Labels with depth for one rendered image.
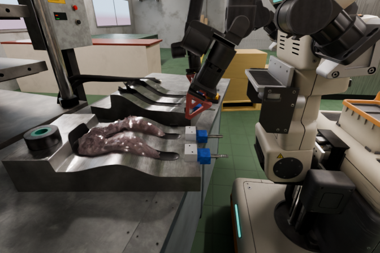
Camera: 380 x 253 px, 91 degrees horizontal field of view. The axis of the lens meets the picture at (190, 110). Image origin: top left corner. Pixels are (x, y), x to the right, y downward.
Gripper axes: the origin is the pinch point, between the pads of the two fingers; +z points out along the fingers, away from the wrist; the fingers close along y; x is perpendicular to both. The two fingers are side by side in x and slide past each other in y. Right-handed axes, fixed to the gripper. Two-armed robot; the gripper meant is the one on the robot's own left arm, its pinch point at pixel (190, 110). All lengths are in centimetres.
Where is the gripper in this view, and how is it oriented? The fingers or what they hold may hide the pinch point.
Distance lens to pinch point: 52.7
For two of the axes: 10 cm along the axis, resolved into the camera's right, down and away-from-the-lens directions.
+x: 8.9, 4.4, 1.1
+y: -1.0, 4.3, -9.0
